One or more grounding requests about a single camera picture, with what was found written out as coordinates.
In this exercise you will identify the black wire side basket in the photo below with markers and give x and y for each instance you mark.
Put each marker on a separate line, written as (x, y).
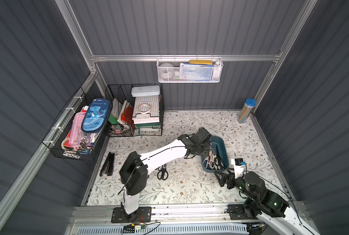
(91, 144)

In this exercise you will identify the red notebook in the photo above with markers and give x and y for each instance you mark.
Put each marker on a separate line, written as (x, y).
(126, 116)

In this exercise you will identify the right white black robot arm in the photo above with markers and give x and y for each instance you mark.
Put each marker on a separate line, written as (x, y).
(266, 205)

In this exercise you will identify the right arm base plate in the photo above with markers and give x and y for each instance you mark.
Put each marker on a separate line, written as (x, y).
(237, 211)

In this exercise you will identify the blue white packet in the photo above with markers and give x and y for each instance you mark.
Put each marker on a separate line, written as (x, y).
(198, 73)

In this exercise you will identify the black wire desk organizer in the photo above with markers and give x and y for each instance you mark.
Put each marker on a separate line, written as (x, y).
(121, 98)

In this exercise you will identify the checkered notebook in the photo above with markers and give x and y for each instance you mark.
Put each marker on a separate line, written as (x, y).
(146, 110)

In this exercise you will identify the large black scissors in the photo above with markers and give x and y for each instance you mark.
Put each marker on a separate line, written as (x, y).
(218, 162)

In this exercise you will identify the white wire wall basket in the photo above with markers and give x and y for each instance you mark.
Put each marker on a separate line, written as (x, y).
(217, 70)

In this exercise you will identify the colored pencil tube blue lid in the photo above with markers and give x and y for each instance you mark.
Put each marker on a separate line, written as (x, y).
(246, 110)

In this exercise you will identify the white pencil box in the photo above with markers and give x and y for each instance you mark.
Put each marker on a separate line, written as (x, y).
(145, 91)

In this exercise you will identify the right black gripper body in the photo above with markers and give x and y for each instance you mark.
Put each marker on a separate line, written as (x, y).
(229, 178)

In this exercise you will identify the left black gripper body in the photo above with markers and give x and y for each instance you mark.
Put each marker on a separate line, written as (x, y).
(203, 146)

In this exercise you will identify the pink scissors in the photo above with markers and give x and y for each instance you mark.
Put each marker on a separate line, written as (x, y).
(206, 161)

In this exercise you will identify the teal plastic storage box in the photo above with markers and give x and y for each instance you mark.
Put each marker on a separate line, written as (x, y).
(218, 147)

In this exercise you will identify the cream yellow kitchen scissors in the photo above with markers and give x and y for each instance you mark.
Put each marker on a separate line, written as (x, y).
(213, 162)

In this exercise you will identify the white tape roll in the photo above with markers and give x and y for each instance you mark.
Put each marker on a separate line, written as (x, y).
(166, 71)

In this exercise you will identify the pink pencil case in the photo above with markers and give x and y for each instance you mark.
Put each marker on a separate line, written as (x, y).
(76, 133)

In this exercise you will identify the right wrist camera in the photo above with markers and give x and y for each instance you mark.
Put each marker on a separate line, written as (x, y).
(239, 167)

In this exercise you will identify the blue dinosaur pencil case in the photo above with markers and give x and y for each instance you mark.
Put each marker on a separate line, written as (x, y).
(96, 115)

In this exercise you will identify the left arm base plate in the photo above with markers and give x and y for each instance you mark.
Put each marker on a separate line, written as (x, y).
(142, 214)

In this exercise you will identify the black stapler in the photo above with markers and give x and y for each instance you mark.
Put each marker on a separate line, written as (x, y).
(108, 166)

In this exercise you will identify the yellow item in basket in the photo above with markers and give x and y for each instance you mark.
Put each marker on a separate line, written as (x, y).
(201, 62)

